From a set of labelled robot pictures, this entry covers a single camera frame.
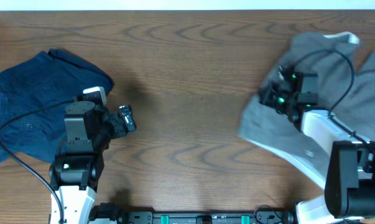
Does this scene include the folded navy blue shorts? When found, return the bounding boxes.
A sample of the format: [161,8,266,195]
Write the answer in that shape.
[0,49,114,163]

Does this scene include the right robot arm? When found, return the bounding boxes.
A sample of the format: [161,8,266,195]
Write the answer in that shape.
[259,67,375,223]

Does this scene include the grey shorts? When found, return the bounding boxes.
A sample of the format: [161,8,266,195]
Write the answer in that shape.
[239,32,375,188]

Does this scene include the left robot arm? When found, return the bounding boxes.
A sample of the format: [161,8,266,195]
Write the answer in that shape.
[50,101,136,223]

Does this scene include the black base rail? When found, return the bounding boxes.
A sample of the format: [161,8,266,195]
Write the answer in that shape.
[88,203,297,224]

